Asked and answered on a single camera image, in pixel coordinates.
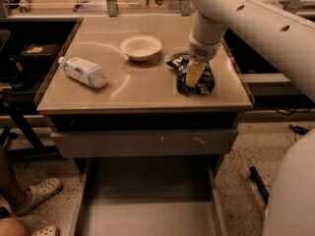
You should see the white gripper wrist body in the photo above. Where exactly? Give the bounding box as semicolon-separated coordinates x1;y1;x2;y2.
188;32;222;62

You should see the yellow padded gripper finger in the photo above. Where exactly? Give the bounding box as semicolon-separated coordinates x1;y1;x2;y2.
186;59;205;88

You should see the blue chip bag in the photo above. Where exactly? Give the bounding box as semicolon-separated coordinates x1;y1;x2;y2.
164;52;215;94

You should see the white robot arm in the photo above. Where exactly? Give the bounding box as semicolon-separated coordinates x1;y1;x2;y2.
189;0;315;236

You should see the closed top drawer front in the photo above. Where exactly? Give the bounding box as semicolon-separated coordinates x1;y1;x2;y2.
51;129;238;158

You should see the grey drawer cabinet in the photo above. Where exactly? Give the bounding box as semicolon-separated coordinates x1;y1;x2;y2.
33;15;256;159

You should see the open middle drawer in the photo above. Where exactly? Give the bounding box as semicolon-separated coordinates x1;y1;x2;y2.
69;156;228;236

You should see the white paper bowl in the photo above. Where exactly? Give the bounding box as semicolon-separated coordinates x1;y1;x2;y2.
120;35;161;62

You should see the clear plastic water bottle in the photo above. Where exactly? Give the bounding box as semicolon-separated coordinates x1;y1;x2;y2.
58;57;106;89

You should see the black power plug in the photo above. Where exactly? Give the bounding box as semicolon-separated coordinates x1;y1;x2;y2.
288;124;309;136

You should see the black stand leg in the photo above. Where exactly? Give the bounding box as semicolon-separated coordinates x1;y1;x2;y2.
249;166;269;204

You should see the dark box on shelf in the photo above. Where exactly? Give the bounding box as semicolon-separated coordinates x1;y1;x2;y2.
20;43;61;70

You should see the black chair left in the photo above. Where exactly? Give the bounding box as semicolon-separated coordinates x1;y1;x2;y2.
0;29;60;159

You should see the white clog shoe upper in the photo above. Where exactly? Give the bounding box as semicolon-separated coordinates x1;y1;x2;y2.
11;178;63;216

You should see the white clog shoe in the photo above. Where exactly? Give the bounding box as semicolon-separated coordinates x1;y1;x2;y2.
31;225;59;236
11;178;63;216

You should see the white clog shoe lower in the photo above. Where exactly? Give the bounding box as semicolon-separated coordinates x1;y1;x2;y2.
31;225;59;236

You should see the person's leg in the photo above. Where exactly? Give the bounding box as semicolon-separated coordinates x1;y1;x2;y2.
0;146;28;207

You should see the person's knee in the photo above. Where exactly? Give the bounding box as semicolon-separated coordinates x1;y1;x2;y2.
0;217;32;236

